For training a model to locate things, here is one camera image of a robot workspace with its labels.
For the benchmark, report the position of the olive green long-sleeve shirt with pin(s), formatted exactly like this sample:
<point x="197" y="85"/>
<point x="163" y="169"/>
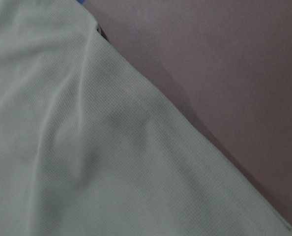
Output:
<point x="90" y="147"/>

